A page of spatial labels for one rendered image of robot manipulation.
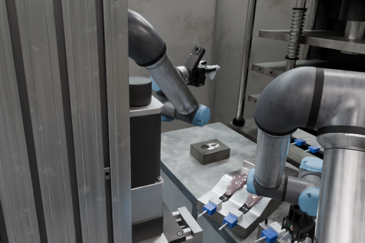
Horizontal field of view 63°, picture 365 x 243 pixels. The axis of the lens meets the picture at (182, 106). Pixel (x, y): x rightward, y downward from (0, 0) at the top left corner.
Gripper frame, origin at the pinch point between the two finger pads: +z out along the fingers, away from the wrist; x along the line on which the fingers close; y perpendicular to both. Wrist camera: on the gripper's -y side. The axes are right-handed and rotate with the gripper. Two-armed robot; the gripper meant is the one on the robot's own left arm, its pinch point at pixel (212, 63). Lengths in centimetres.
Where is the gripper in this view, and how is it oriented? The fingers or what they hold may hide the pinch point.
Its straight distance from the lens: 131.7
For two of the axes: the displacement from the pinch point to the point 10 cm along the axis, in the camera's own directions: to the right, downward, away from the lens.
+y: -1.5, 9.0, 4.0
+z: 6.2, -2.3, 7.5
